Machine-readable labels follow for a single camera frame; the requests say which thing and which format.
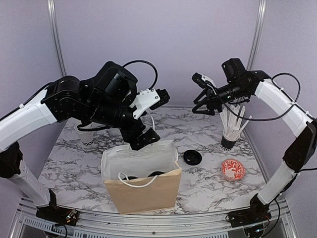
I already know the black coffee cup lid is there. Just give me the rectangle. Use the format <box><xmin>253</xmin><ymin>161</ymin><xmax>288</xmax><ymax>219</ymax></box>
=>
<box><xmin>148</xmin><ymin>171</ymin><xmax>164</xmax><ymax>177</ymax></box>

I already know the black cup holding straws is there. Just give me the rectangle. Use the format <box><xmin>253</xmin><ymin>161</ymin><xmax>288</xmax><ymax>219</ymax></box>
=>
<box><xmin>220</xmin><ymin>134</ymin><xmax>237</xmax><ymax>151</ymax></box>

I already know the red floral bowl right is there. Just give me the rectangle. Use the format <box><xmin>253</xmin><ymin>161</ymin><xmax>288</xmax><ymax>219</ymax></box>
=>
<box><xmin>221</xmin><ymin>159</ymin><xmax>245</xmax><ymax>181</ymax></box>

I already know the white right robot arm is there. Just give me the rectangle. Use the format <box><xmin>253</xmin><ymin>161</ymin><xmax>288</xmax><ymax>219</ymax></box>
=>
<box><xmin>190</xmin><ymin>58</ymin><xmax>317</xmax><ymax>222</ymax></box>

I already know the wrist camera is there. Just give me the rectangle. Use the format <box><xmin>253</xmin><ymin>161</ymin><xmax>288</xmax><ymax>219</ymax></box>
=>
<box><xmin>130</xmin><ymin>89</ymin><xmax>170</xmax><ymax>119</ymax></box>
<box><xmin>192</xmin><ymin>72</ymin><xmax>216</xmax><ymax>89</ymax></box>

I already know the stack of white cups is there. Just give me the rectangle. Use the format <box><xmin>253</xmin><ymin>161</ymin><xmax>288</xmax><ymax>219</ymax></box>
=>
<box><xmin>74</xmin><ymin>121</ymin><xmax>94</xmax><ymax>147</ymax></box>

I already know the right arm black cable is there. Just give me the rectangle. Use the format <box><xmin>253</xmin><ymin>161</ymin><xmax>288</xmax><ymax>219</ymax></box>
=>
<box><xmin>208</xmin><ymin>72</ymin><xmax>302</xmax><ymax>122</ymax></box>

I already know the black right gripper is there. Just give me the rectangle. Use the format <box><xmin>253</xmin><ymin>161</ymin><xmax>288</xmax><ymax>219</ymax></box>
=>
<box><xmin>193</xmin><ymin>80</ymin><xmax>249</xmax><ymax>115</ymax></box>

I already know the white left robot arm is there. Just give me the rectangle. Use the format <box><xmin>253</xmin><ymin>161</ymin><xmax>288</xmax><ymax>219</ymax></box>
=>
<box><xmin>0</xmin><ymin>61</ymin><xmax>169</xmax><ymax>221</ymax></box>

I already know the right arm base board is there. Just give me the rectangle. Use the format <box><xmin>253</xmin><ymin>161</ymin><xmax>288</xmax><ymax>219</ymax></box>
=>
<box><xmin>225</xmin><ymin>208</ymin><xmax>272</xmax><ymax>228</ymax></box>

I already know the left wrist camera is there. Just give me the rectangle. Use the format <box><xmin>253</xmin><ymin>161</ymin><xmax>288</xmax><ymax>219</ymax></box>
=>
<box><xmin>130</xmin><ymin>89</ymin><xmax>170</xmax><ymax>119</ymax></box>

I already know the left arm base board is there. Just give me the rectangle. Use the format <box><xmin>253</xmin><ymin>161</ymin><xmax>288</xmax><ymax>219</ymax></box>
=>
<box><xmin>36</xmin><ymin>206</ymin><xmax>79</xmax><ymax>226</ymax></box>

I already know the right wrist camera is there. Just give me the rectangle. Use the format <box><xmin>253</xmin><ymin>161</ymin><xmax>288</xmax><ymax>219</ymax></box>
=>
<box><xmin>192</xmin><ymin>72</ymin><xmax>216</xmax><ymax>89</ymax></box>

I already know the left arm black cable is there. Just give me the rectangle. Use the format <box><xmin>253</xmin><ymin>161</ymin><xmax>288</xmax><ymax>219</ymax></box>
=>
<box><xmin>0</xmin><ymin>59</ymin><xmax>159</xmax><ymax>132</ymax></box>

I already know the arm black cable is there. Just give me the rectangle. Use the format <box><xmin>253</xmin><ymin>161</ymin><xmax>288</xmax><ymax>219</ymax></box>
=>
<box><xmin>208</xmin><ymin>72</ymin><xmax>302</xmax><ymax>122</ymax></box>
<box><xmin>0</xmin><ymin>59</ymin><xmax>159</xmax><ymax>132</ymax></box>

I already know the brown paper takeout bag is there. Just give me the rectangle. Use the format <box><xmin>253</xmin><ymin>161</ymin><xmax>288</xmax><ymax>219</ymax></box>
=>
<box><xmin>101</xmin><ymin>140</ymin><xmax>182</xmax><ymax>215</ymax></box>

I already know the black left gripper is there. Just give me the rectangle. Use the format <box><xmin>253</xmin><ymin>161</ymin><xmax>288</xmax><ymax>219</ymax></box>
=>
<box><xmin>85</xmin><ymin>93</ymin><xmax>161</xmax><ymax>150</ymax></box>

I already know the stack of black lids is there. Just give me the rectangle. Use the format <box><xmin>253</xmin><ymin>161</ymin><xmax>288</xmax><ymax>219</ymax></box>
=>
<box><xmin>183</xmin><ymin>150</ymin><xmax>202</xmax><ymax>166</ymax></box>

